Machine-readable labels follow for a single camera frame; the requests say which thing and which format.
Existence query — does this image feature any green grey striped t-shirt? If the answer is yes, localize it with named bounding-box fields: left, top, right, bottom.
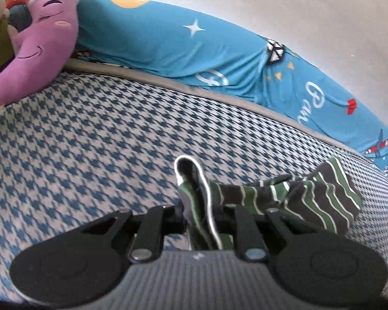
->
left=174, top=155, right=364, bottom=250

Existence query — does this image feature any houndstooth bed mat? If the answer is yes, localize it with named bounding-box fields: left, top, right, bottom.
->
left=0, top=64, right=388, bottom=301

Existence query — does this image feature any blue printed quilt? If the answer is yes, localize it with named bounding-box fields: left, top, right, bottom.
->
left=76, top=0, right=388, bottom=173

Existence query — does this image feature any purple plush toy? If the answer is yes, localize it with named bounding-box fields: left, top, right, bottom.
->
left=0, top=0, right=79, bottom=106

